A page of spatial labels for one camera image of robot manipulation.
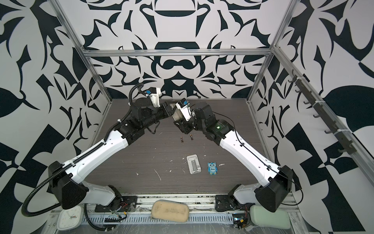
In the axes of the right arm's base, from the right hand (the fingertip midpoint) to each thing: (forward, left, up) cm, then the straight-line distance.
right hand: (178, 118), depth 70 cm
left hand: (+5, 0, +8) cm, 9 cm away
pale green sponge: (-37, -38, -30) cm, 60 cm away
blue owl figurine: (-14, -18, -30) cm, 38 cm away
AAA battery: (+6, +1, -30) cm, 30 cm away
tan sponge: (-34, +5, -26) cm, 43 cm away
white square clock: (-37, +50, -25) cm, 67 cm away
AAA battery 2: (+7, -7, -31) cm, 32 cm away
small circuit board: (-38, -29, -32) cm, 57 cm away
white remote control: (0, 0, +3) cm, 3 cm away
